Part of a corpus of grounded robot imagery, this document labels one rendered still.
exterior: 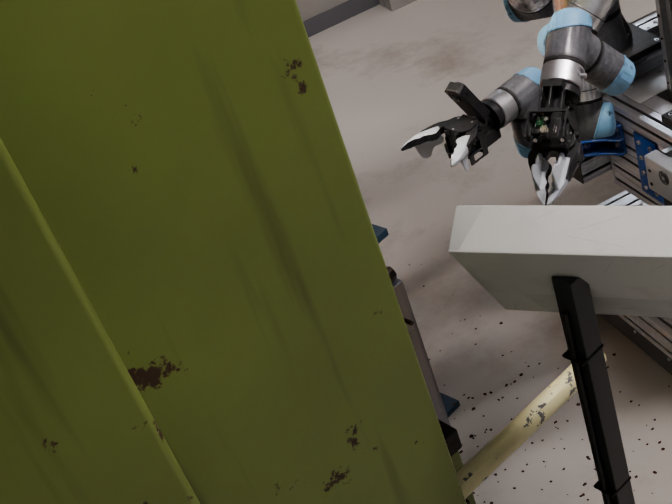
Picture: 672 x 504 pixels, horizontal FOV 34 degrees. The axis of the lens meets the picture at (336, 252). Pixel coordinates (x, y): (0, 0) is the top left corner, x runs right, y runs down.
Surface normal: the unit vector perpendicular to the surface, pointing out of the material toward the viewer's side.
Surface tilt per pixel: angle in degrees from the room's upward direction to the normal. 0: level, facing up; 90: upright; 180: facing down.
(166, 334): 90
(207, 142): 90
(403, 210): 0
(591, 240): 30
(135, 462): 90
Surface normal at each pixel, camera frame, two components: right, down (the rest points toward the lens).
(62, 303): 0.63, 0.29
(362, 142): -0.29, -0.78
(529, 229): -0.44, -0.36
